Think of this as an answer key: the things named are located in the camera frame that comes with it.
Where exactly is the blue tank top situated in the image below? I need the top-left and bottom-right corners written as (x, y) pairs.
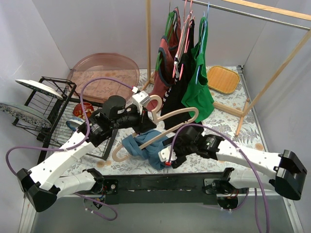
top-left (121, 129), bottom-right (171, 170)

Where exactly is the wooden hanger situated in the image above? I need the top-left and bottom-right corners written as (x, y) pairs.
top-left (112, 95), bottom-right (199, 162)

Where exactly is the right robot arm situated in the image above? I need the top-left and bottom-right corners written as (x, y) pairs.
top-left (169, 124), bottom-right (307, 200)

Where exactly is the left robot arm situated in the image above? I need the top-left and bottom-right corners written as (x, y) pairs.
top-left (17, 92), bottom-right (162, 212)

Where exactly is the black tank top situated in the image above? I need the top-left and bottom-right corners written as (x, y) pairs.
top-left (161, 20), bottom-right (195, 116)

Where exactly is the red tank top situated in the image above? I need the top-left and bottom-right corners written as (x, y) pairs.
top-left (148, 6), bottom-right (182, 111)

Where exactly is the green tank top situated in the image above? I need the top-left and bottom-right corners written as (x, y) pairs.
top-left (182, 17), bottom-right (214, 123)

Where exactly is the blue hanger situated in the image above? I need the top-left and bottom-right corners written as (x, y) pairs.
top-left (195, 2), bottom-right (210, 84)

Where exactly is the green hanger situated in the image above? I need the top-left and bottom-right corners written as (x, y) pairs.
top-left (155, 7), bottom-right (181, 73)

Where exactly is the pink hanger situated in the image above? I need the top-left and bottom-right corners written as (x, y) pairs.
top-left (173, 0), bottom-right (193, 80)

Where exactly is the floral tablecloth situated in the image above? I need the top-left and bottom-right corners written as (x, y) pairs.
top-left (47, 66), bottom-right (269, 174)

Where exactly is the pink plastic basin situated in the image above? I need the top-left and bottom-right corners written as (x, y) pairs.
top-left (67, 53), bottom-right (139, 103)

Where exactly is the red floral bowl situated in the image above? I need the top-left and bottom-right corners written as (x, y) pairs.
top-left (72, 102), bottom-right (94, 119)

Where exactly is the blue white bowl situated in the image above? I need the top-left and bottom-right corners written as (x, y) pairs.
top-left (66, 116), bottom-right (85, 132)

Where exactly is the woven bamboo tray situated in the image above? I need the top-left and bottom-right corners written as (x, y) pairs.
top-left (207, 66), bottom-right (240, 94)

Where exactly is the white plate upper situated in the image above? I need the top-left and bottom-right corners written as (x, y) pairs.
top-left (15, 79), bottom-right (63, 100)

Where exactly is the blue patterned plate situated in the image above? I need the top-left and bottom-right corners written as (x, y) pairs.
top-left (0, 102), bottom-right (52, 128)

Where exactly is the wooden clothes rack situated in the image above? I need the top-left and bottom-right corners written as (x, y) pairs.
top-left (138, 0), bottom-right (311, 138)

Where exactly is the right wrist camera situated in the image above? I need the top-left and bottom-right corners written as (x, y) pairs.
top-left (158, 146), bottom-right (177, 166)

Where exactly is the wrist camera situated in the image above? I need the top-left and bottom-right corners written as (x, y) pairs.
top-left (132, 86), bottom-right (151, 114)
top-left (158, 146), bottom-right (177, 166)

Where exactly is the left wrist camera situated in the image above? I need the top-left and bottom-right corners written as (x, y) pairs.
top-left (132, 86), bottom-right (151, 114)

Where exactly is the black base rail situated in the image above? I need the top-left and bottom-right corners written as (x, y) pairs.
top-left (104, 172), bottom-right (234, 204)

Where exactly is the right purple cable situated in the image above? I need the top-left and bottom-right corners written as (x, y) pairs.
top-left (166, 123), bottom-right (270, 233)

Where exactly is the purple cable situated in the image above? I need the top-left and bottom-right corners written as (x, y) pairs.
top-left (6, 77), bottom-right (138, 221)
top-left (166, 123), bottom-right (270, 233)

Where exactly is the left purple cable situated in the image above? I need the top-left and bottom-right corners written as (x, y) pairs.
top-left (6, 77), bottom-right (138, 221)

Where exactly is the black wire dish rack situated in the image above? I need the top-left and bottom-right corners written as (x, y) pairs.
top-left (12, 76), bottom-right (117, 166)

